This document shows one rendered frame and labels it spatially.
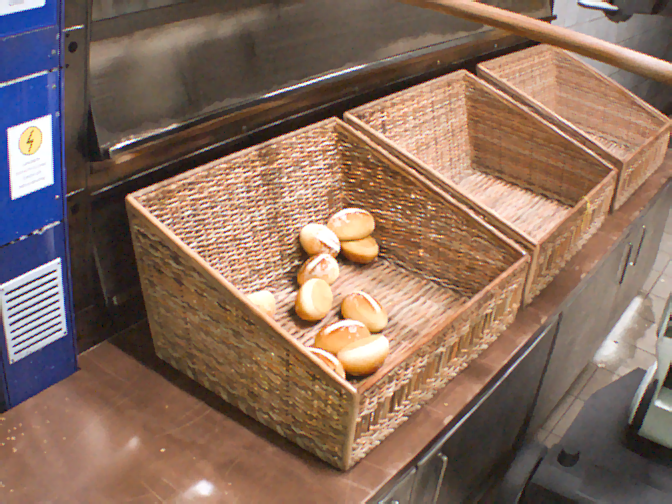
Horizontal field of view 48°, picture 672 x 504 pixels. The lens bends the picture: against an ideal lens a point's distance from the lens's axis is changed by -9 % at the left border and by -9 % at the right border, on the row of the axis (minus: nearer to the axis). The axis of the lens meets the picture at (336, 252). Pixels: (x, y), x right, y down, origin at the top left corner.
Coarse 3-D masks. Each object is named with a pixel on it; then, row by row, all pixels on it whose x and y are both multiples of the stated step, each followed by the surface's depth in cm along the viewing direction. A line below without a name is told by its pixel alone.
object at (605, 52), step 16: (400, 0) 119; (416, 0) 117; (432, 0) 115; (448, 0) 114; (464, 0) 113; (464, 16) 113; (480, 16) 112; (496, 16) 110; (512, 16) 109; (512, 32) 110; (528, 32) 108; (544, 32) 107; (560, 32) 106; (576, 32) 105; (560, 48) 107; (576, 48) 105; (592, 48) 104; (608, 48) 102; (624, 48) 102; (608, 64) 104; (624, 64) 102; (640, 64) 100; (656, 64) 99; (656, 80) 100
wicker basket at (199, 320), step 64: (320, 128) 162; (192, 192) 136; (256, 192) 150; (320, 192) 165; (384, 192) 164; (192, 256) 120; (384, 256) 170; (448, 256) 159; (512, 256) 150; (192, 320) 126; (256, 320) 116; (320, 320) 149; (448, 320) 127; (512, 320) 155; (320, 384) 113; (384, 384) 114; (320, 448) 118
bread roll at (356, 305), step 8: (352, 296) 148; (360, 296) 147; (368, 296) 147; (344, 304) 148; (352, 304) 147; (360, 304) 146; (368, 304) 145; (376, 304) 146; (344, 312) 148; (352, 312) 146; (360, 312) 145; (368, 312) 145; (376, 312) 145; (384, 312) 146; (360, 320) 145; (368, 320) 145; (376, 320) 145; (384, 320) 145; (368, 328) 145; (376, 328) 145; (384, 328) 146
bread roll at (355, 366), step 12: (372, 336) 137; (348, 348) 133; (360, 348) 132; (372, 348) 133; (384, 348) 134; (348, 360) 132; (360, 360) 132; (372, 360) 133; (384, 360) 136; (348, 372) 133; (360, 372) 133; (372, 372) 135
